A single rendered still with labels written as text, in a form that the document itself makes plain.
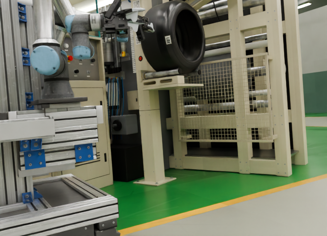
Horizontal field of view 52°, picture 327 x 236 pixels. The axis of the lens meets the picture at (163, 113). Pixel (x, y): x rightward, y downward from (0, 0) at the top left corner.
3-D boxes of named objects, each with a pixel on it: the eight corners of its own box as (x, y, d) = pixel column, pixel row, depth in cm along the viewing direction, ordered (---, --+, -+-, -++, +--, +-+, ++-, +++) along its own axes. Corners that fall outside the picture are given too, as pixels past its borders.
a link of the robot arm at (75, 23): (68, 36, 151) (67, 17, 151) (93, 34, 152) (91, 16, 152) (65, 32, 144) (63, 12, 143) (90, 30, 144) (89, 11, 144)
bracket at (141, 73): (138, 82, 268) (137, 70, 268) (168, 82, 300) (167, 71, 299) (141, 81, 266) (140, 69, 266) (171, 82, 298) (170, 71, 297)
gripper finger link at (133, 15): (146, 20, 142) (129, 26, 147) (145, 7, 143) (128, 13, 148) (141, 18, 140) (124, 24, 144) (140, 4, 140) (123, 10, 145)
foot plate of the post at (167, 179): (133, 183, 286) (133, 180, 286) (153, 176, 307) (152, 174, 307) (157, 186, 269) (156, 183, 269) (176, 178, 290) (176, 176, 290)
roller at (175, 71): (147, 75, 274) (146, 80, 272) (144, 72, 270) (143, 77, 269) (182, 69, 252) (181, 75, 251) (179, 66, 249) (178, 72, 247)
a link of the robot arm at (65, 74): (71, 79, 167) (69, 52, 167) (65, 76, 154) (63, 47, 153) (47, 80, 166) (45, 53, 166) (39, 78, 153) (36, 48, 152)
